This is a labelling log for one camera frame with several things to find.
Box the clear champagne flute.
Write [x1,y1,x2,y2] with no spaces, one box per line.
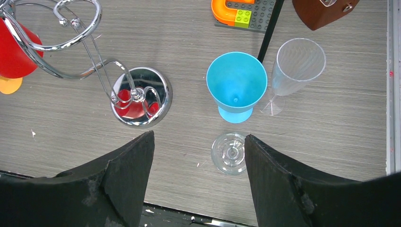
[260,38,326,116]

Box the small clear glass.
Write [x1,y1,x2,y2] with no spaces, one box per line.
[211,132,246,175]

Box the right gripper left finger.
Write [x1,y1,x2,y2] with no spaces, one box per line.
[0,131,155,227]

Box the green lego brick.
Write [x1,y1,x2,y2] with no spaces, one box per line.
[234,9,252,28]

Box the black music stand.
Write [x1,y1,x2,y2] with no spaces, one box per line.
[257,0,284,63]

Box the grey lego baseplate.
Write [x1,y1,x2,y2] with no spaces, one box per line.
[215,0,275,33]

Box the blue wine glass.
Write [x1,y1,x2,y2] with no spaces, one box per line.
[206,52,268,123]

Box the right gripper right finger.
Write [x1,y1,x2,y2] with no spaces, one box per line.
[244,135,401,227]

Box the brown wooden metronome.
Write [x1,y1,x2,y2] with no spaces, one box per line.
[292,0,359,31]

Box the yellow wine glass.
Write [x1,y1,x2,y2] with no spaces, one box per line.
[0,76,23,95]

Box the red wine glass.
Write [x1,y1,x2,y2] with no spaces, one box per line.
[0,20,37,79]

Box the chrome wine glass rack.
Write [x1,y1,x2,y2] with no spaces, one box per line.
[0,0,173,127]

